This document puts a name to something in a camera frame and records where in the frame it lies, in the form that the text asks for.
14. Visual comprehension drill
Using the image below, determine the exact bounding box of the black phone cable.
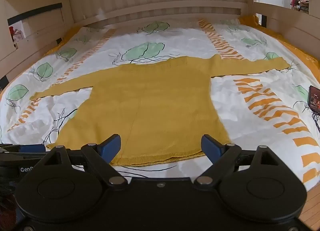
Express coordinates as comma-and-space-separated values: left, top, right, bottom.
312, 111, 320, 133

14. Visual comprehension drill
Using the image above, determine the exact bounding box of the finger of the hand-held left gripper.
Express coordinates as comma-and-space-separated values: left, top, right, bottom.
0, 143, 52, 155

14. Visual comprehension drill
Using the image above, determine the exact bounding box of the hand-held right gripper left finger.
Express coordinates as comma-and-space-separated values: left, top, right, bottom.
45, 134, 128, 188

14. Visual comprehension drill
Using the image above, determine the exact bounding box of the black smartphone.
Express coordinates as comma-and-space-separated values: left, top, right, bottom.
308, 85, 320, 116

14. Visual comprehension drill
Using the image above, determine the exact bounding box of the yellow knit sweater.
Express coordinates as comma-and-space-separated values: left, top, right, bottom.
30, 55, 292, 167

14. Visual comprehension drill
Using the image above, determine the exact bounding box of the white leaf-print duvet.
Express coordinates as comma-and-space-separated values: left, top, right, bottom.
0, 18, 320, 192

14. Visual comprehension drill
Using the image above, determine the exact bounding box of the beige wooden bed frame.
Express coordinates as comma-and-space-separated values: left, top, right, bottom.
0, 0, 320, 97

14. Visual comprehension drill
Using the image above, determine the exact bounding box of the red and white item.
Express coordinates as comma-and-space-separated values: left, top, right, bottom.
9, 21, 27, 50

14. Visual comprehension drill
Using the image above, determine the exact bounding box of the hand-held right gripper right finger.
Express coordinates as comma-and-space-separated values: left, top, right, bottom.
194, 134, 278, 186

